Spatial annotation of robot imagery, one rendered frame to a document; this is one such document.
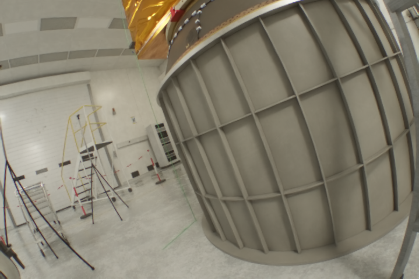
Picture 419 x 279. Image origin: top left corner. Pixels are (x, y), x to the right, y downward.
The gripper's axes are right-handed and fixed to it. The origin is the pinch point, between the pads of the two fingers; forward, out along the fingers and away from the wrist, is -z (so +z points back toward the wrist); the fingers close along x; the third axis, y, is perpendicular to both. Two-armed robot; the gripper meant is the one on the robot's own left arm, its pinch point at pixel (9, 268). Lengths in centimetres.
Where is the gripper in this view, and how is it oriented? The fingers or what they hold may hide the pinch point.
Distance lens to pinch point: 87.8
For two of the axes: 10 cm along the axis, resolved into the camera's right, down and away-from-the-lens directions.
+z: -4.8, -8.7, -1.0
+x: 5.5, -3.9, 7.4
